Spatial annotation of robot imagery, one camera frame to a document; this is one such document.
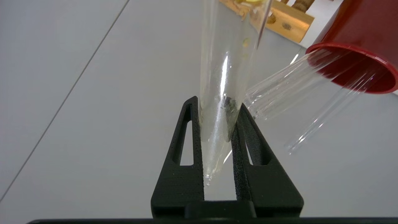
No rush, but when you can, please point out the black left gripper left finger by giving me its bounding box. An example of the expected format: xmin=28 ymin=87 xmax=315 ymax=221
xmin=151 ymin=96 xmax=205 ymax=219

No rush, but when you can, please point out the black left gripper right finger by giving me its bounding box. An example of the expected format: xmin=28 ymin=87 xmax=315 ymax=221
xmin=231 ymin=103 xmax=304 ymax=219

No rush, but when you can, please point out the blue pigment glass test tube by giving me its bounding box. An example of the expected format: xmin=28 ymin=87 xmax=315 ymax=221
xmin=285 ymin=75 xmax=383 ymax=155

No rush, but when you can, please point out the yellow pigment glass test tube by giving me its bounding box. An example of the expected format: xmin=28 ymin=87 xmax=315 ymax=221
xmin=199 ymin=0 xmax=274 ymax=187

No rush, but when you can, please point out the empty clear glass test tube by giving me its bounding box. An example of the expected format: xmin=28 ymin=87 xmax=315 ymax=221
xmin=248 ymin=61 xmax=344 ymax=121
xmin=244 ymin=50 xmax=331 ymax=107

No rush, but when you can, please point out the wooden test tube rack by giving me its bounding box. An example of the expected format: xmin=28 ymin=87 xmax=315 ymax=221
xmin=219 ymin=0 xmax=315 ymax=44

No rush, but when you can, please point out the red plastic cup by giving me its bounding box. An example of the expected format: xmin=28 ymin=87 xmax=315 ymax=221
xmin=305 ymin=0 xmax=398 ymax=95

